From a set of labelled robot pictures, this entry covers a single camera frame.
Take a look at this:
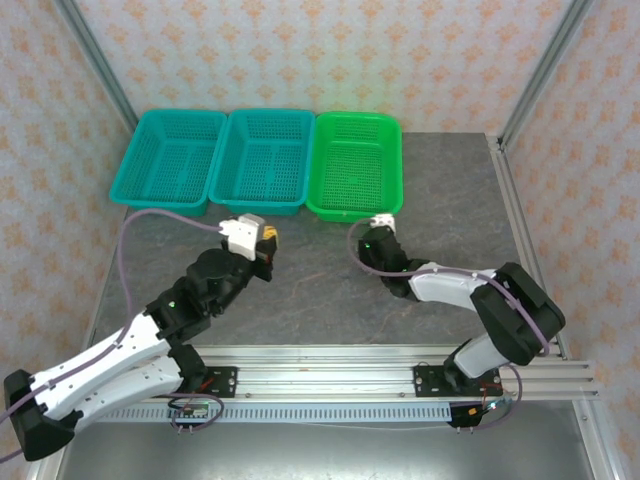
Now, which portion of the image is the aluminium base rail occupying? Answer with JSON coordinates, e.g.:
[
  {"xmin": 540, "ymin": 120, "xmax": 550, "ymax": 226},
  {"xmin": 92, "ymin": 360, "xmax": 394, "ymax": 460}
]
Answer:
[{"xmin": 189, "ymin": 344, "xmax": 599, "ymax": 401}]

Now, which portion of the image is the green plastic basket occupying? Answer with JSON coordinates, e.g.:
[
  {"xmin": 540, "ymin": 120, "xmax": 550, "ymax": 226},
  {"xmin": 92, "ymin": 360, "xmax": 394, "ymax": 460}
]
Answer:
[{"xmin": 304, "ymin": 110, "xmax": 405, "ymax": 225}]

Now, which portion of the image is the aluminium side rail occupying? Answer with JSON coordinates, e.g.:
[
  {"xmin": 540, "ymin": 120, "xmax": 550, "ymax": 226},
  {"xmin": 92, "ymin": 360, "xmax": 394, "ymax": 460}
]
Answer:
[
  {"xmin": 79, "ymin": 279, "xmax": 110, "ymax": 354},
  {"xmin": 487, "ymin": 133, "xmax": 571, "ymax": 361}
]

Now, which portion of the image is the teal plastic basket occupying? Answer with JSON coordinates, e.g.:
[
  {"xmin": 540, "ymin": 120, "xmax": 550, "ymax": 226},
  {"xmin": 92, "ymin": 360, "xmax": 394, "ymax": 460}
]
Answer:
[
  {"xmin": 208, "ymin": 108, "xmax": 317, "ymax": 218},
  {"xmin": 108, "ymin": 108, "xmax": 229, "ymax": 218}
]

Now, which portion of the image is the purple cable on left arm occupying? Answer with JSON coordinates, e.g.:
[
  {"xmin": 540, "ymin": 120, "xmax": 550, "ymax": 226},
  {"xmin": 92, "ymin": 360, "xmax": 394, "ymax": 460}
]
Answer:
[{"xmin": 0, "ymin": 208, "xmax": 227, "ymax": 464}]

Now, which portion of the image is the aluminium frame post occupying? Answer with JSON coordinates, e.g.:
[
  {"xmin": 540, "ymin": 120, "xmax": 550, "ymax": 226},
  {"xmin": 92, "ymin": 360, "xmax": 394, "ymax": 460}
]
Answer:
[
  {"xmin": 499, "ymin": 0, "xmax": 594, "ymax": 147},
  {"xmin": 53, "ymin": 0, "xmax": 140, "ymax": 134}
]

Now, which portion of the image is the slotted white cable duct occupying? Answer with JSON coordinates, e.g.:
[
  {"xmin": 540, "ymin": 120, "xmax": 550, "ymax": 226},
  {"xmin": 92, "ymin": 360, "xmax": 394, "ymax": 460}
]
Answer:
[{"xmin": 102, "ymin": 403, "xmax": 454, "ymax": 424}]

